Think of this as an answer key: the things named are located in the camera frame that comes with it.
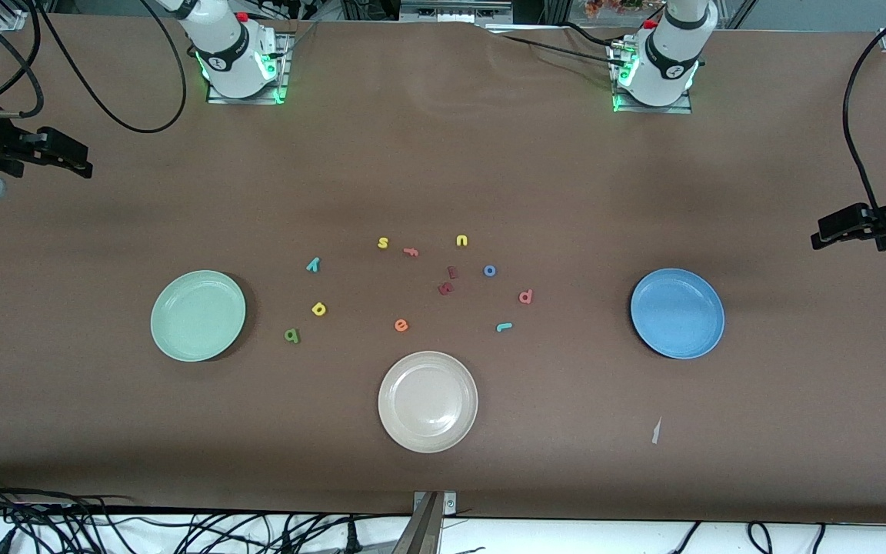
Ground pink orange flowers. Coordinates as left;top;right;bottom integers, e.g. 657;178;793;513
585;0;663;20

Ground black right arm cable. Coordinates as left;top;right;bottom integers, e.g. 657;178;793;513
0;0;186;134

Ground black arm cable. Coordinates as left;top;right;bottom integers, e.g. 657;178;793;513
841;0;886;224
0;0;186;134

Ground black base power cable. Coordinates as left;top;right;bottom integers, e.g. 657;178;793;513
481;23;636;70

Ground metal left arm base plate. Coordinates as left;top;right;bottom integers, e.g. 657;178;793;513
612;42;694;115

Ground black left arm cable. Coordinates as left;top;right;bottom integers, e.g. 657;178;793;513
841;0;886;224

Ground blue plate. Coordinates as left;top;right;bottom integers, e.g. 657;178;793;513
630;268;726;360

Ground green plate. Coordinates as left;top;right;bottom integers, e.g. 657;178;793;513
150;269;247;362

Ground brown paper table cover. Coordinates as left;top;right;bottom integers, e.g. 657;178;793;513
0;14;886;526

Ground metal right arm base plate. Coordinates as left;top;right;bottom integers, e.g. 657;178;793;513
206;31;291;105

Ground beige plate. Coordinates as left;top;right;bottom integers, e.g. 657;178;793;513
378;351;479;454

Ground metal table edge bracket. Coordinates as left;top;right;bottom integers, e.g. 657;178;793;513
391;491;458;554

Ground grey metal box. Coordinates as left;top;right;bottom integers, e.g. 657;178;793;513
401;0;513;24

